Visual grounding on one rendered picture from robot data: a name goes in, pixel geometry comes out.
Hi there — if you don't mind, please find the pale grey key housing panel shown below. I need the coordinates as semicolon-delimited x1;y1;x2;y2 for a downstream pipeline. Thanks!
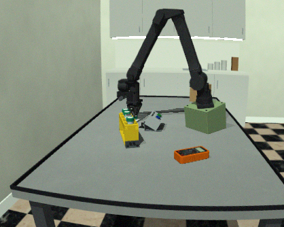
139;110;164;132

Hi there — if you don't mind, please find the black table edge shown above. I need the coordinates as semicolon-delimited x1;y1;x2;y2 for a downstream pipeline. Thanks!
10;98;284;211

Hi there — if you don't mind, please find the yellow tube rack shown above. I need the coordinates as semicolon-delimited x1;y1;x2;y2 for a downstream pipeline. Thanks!
119;113;139;145

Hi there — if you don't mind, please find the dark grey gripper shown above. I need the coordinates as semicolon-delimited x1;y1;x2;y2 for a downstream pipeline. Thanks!
126;91;143;118

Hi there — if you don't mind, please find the orange multimeter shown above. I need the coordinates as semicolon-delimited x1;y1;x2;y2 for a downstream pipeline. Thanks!
174;146;209;164

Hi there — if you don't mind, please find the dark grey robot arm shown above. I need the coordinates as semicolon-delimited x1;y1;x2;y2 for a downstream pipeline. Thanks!
117;9;214;109

